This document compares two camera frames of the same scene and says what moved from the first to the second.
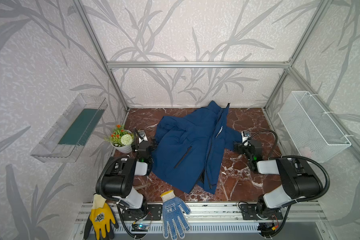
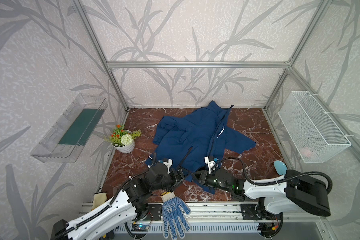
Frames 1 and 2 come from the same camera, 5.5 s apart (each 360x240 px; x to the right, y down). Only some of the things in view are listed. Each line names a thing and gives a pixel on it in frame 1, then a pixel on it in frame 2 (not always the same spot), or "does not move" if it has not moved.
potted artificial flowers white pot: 121,139 does not move
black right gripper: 241,147 to 200,176
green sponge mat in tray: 81,130 does not move
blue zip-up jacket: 189,151 does not move
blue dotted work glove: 173,213 does not move
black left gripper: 144,146 to 178,175
